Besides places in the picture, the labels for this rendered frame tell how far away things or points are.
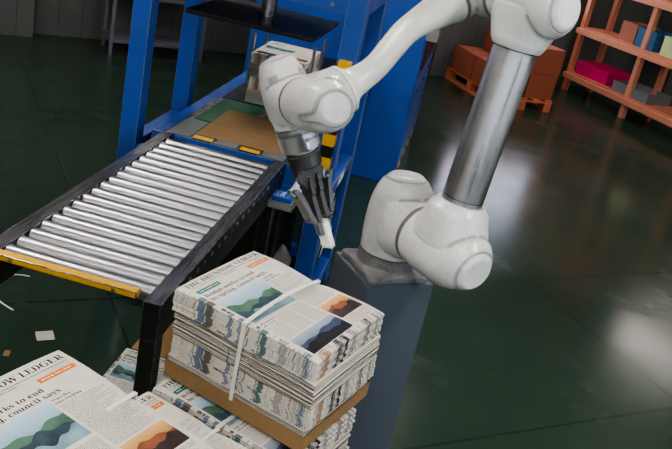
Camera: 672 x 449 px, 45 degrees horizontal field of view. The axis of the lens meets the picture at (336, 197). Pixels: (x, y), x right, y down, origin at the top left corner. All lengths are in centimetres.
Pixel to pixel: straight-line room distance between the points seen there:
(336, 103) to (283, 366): 54
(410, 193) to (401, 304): 31
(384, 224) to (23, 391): 98
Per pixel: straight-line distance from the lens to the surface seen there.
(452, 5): 190
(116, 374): 333
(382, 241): 206
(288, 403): 171
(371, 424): 236
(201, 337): 179
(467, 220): 190
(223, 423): 180
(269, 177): 321
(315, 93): 155
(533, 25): 181
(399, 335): 221
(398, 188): 203
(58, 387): 147
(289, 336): 168
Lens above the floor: 193
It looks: 21 degrees down
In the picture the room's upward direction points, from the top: 12 degrees clockwise
